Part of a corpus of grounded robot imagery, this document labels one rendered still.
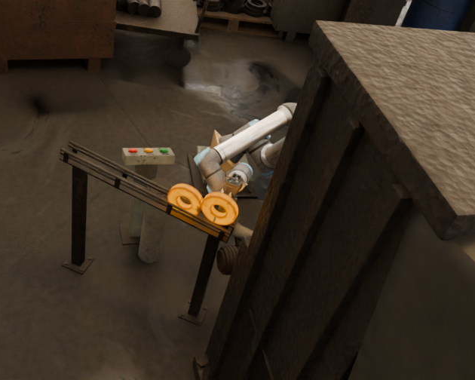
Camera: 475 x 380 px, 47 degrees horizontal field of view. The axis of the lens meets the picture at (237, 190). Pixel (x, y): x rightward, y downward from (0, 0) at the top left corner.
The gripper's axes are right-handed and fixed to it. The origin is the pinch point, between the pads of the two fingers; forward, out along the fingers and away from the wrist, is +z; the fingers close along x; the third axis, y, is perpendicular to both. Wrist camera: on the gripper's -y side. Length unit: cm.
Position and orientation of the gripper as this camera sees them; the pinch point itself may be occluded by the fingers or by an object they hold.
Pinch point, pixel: (220, 205)
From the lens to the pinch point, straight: 221.7
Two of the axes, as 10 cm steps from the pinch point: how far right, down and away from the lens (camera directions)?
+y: 2.9, -8.5, -4.4
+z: -2.6, 3.7, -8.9
